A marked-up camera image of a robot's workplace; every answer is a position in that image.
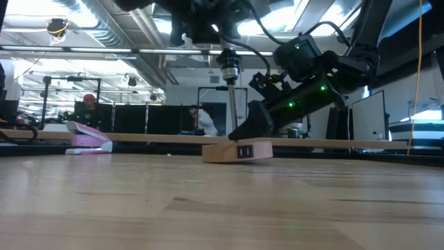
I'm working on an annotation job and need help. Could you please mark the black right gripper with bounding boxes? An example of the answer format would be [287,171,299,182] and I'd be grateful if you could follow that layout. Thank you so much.
[228,81,346,142]

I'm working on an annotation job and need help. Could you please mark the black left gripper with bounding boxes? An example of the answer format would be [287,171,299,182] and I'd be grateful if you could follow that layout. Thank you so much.
[171,0,250,45]

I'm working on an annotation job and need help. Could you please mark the lamp with round wooden base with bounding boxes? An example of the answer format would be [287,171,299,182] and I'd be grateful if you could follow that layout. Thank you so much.
[202,48,274,164]

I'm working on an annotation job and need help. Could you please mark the person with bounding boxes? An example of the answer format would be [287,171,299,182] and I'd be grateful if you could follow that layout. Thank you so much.
[78,93,105,130]
[189,105,219,137]

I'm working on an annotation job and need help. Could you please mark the black folded panels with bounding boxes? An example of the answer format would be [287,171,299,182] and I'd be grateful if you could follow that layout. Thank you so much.
[325,106,352,140]

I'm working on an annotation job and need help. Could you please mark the black room divider panels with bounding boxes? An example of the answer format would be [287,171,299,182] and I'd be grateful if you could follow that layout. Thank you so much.
[72,102,228,135]

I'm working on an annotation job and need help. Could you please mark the tan wooden desk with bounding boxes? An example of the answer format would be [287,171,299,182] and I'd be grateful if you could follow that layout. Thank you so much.
[0,128,409,150]

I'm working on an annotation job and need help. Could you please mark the long ceiling light strip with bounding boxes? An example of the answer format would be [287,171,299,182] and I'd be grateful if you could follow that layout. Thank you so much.
[0,44,275,60]

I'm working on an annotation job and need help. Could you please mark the black ceiling-mounted device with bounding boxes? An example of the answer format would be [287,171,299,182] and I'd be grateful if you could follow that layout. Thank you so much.
[46,18,70,38]

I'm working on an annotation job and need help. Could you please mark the pink and white stapler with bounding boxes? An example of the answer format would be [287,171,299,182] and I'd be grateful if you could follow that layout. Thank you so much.
[65,120,114,156]

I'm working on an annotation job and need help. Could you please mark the silver ceiling duct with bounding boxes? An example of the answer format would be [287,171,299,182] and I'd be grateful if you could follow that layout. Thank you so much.
[55,0,181,88]

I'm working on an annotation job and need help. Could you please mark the black metal table frame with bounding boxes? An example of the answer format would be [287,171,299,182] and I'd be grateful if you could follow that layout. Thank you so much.
[0,144,444,167]

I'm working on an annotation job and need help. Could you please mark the white board with black frame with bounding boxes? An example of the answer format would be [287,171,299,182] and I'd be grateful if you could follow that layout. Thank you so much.
[352,90,390,142]

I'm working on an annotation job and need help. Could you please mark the long yellow cable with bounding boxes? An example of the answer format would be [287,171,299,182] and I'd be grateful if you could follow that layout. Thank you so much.
[406,0,424,156]

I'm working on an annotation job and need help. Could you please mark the black corrugated cable hose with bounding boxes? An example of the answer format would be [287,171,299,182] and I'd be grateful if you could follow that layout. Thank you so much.
[0,123,38,145]

